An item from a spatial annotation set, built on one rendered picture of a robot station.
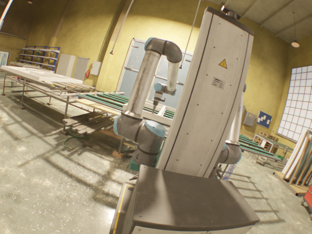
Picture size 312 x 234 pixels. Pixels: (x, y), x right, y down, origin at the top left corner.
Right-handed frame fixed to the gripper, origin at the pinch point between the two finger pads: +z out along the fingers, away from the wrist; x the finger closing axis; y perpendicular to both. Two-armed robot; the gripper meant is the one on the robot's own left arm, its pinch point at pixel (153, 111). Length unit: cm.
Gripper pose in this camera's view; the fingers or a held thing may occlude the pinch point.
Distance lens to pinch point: 160.4
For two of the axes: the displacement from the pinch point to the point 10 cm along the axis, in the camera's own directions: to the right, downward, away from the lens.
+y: -9.5, -3.1, 0.6
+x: -1.1, 1.6, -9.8
